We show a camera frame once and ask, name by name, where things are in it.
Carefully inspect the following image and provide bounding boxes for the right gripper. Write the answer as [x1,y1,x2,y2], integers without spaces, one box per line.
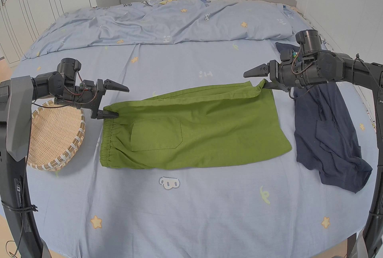
[244,60,303,92]

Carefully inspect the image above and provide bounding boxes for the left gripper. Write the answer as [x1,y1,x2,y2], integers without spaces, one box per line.
[72,79,130,120]

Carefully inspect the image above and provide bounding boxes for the green shorts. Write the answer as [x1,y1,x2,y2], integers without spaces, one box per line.
[99,79,292,171]

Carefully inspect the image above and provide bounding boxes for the round woven basket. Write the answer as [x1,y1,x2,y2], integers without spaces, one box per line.
[26,98,87,172]

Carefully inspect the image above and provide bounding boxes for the dark blue garment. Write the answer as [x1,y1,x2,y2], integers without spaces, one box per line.
[275,41,373,194]

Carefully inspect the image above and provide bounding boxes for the bed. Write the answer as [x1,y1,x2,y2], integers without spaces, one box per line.
[0,0,383,258]

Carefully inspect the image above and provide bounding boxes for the pale blue quilt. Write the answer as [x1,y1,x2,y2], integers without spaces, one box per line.
[25,0,295,59]

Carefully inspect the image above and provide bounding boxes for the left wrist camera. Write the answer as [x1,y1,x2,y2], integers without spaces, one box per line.
[78,80,96,93]

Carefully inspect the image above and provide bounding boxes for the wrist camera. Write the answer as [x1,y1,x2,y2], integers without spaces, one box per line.
[78,80,96,93]
[280,49,300,63]

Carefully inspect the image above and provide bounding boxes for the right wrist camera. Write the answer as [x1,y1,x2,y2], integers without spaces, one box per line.
[280,49,300,63]

